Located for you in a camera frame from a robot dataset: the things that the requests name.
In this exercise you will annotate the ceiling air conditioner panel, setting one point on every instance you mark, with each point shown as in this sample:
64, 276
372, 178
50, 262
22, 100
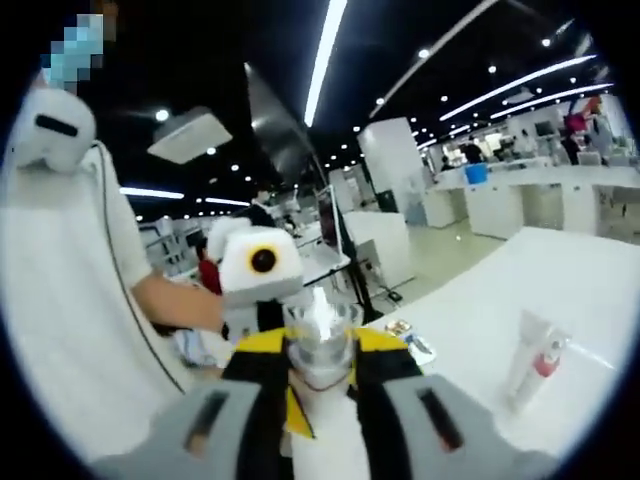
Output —
190, 135

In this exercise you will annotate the gold skincare sachet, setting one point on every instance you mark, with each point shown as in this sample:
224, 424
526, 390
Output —
398, 326

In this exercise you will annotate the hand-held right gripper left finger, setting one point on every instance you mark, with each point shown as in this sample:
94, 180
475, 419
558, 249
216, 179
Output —
260, 370

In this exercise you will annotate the long white office desk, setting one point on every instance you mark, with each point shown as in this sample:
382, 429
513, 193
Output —
540, 180

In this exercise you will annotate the white low cabinet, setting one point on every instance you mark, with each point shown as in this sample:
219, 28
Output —
385, 245

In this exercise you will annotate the blue storage box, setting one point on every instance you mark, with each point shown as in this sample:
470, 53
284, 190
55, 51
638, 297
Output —
476, 175

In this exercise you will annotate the white skincare tube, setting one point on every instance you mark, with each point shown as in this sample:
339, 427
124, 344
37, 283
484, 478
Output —
525, 370

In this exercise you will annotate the person in white shirt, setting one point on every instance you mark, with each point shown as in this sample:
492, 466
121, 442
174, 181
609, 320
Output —
65, 300

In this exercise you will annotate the long ceiling light strip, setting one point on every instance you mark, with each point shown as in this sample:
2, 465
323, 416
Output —
322, 65

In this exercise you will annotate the small clear skincare bottle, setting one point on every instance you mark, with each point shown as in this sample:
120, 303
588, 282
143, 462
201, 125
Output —
325, 425

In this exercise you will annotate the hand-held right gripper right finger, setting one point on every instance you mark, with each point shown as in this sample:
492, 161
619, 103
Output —
385, 365

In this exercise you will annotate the dark blue skincare sachet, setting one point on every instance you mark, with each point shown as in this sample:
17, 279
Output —
420, 350

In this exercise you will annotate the white chest device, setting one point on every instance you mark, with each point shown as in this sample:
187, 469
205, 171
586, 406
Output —
55, 145

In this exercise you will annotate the dark computer monitor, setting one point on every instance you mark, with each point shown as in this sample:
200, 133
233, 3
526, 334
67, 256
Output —
330, 220

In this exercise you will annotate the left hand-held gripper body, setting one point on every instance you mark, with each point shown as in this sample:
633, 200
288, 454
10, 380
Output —
240, 280

